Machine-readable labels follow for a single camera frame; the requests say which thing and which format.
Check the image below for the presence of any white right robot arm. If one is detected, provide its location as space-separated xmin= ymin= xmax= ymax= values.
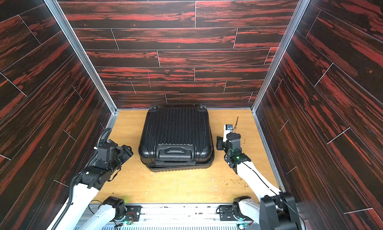
xmin=216 ymin=132 xmax=302 ymax=230

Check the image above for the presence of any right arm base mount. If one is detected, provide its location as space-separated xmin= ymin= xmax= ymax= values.
xmin=216 ymin=204 xmax=239 ymax=222

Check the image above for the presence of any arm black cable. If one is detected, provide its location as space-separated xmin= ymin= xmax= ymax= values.
xmin=240 ymin=161 xmax=297 ymax=213
xmin=96 ymin=127 xmax=113 ymax=150

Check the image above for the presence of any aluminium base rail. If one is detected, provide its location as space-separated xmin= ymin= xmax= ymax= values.
xmin=74 ymin=202 xmax=300 ymax=230

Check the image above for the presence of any aluminium corner post left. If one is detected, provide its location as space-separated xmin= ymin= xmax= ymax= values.
xmin=43 ymin=0 xmax=118 ymax=115

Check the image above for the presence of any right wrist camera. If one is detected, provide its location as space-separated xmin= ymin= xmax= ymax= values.
xmin=223 ymin=124 xmax=233 ymax=142

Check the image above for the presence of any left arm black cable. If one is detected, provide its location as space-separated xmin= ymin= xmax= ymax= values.
xmin=96 ymin=127 xmax=113 ymax=150

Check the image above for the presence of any aluminium corner post right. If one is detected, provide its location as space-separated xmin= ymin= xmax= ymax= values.
xmin=251 ymin=0 xmax=311 ymax=117

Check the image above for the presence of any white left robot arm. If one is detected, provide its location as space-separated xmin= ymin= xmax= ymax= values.
xmin=48 ymin=140 xmax=133 ymax=230

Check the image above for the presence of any black hard-shell suitcase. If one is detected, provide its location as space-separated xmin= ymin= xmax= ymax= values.
xmin=138 ymin=105 xmax=214 ymax=172

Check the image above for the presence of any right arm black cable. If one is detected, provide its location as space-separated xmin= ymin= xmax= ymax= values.
xmin=240 ymin=161 xmax=297 ymax=213

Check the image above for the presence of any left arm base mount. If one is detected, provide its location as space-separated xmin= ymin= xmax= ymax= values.
xmin=123 ymin=205 xmax=142 ymax=225

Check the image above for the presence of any aluminium corner post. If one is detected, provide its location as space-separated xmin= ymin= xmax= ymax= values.
xmin=251 ymin=0 xmax=311 ymax=117
xmin=43 ymin=0 xmax=118 ymax=115

